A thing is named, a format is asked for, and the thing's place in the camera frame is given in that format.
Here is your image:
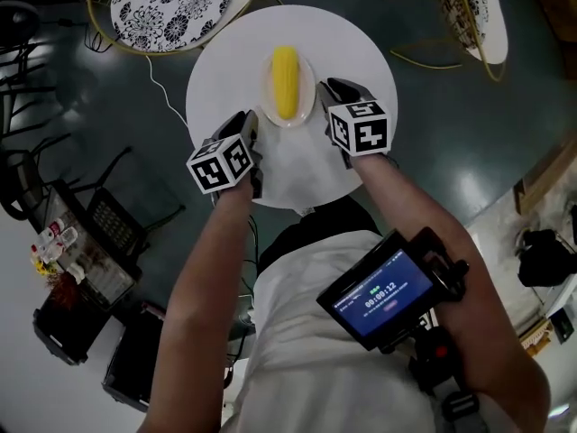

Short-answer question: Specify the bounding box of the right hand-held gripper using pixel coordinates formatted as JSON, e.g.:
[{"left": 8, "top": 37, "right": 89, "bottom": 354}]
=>
[{"left": 316, "top": 77, "right": 390, "bottom": 170}]

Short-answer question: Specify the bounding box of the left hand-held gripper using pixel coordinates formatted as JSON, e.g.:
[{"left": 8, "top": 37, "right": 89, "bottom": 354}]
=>
[{"left": 185, "top": 108, "right": 265, "bottom": 199}]

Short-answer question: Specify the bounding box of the white oval plate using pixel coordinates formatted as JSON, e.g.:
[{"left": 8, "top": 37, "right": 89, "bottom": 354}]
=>
[{"left": 261, "top": 51, "right": 316, "bottom": 129}]

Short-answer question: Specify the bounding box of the yellow corn cob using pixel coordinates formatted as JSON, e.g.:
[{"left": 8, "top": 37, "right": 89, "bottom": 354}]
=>
[{"left": 270, "top": 45, "right": 301, "bottom": 122}]

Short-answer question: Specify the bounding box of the person's left forearm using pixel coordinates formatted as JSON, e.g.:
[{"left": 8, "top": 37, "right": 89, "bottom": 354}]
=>
[{"left": 139, "top": 180, "right": 256, "bottom": 433}]

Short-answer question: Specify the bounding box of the person's right forearm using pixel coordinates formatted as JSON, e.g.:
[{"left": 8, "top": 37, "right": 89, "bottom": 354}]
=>
[{"left": 351, "top": 152, "right": 553, "bottom": 399}]

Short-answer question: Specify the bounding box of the round white table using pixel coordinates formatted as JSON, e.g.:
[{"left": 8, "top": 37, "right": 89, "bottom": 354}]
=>
[{"left": 185, "top": 5, "right": 399, "bottom": 210}]

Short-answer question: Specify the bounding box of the gold chair round floral cushion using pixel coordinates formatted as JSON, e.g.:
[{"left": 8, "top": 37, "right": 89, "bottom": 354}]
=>
[{"left": 87, "top": 0, "right": 284, "bottom": 57}]

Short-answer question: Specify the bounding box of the dark glass side table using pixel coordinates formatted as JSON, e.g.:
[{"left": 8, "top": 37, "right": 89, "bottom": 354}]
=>
[{"left": 26, "top": 177, "right": 143, "bottom": 316}]

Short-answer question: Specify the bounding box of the black curved chair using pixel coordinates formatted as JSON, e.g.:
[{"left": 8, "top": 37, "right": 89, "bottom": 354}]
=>
[{"left": 0, "top": 132, "right": 74, "bottom": 221}]

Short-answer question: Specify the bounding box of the person's white shirt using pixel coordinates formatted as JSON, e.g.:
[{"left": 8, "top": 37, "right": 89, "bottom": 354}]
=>
[{"left": 219, "top": 229, "right": 453, "bottom": 433}]

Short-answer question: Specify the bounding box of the red dried plant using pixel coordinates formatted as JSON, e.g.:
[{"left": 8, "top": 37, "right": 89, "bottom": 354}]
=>
[{"left": 44, "top": 270, "right": 81, "bottom": 307}]

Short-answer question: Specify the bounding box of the grey office chair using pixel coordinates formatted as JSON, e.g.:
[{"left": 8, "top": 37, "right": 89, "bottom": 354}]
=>
[{"left": 0, "top": 0, "right": 42, "bottom": 45}]

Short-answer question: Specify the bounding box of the yellow sunflower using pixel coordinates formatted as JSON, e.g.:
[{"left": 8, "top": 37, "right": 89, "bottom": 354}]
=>
[{"left": 30, "top": 243, "right": 60, "bottom": 277}]

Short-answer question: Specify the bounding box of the black bag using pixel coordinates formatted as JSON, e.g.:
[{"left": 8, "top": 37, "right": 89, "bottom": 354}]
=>
[{"left": 515, "top": 227, "right": 577, "bottom": 289}]

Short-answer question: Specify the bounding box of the white cable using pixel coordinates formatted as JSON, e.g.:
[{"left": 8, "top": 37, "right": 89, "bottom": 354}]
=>
[{"left": 144, "top": 53, "right": 191, "bottom": 128}]

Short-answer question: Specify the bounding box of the gold wire chair white seat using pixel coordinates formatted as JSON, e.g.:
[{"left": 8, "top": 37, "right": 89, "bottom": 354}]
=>
[{"left": 389, "top": 0, "right": 510, "bottom": 83}]

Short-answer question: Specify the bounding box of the black cable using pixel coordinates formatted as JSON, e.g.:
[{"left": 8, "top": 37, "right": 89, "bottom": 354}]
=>
[{"left": 57, "top": 14, "right": 114, "bottom": 54}]

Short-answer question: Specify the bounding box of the wooden frame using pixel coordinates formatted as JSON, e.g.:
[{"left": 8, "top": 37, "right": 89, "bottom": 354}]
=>
[{"left": 512, "top": 136, "right": 577, "bottom": 217}]

